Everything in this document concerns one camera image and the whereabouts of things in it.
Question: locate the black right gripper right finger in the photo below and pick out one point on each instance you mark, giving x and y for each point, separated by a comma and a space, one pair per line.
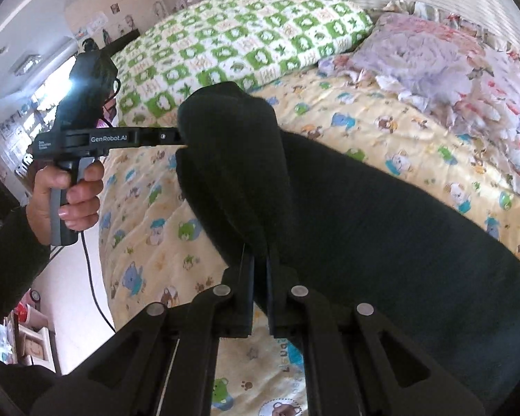
284, 318

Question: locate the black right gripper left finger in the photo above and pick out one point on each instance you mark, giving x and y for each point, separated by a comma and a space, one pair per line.
153, 137

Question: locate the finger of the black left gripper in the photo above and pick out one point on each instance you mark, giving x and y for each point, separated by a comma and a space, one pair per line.
236, 311

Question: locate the black pants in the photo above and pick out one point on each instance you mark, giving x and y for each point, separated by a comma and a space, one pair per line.
354, 234

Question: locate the black sleeved left forearm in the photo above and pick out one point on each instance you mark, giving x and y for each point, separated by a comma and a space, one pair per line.
22, 259

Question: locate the person's left hand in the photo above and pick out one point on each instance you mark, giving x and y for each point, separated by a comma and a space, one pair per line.
82, 203

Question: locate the yellow cartoon bear bedsheet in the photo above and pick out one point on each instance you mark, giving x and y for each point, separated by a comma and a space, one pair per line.
153, 250

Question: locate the green white checkered pillow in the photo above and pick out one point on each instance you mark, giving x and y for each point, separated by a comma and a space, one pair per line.
249, 42

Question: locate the floral pink purple pillow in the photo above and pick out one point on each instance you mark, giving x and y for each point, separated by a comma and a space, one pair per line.
461, 74

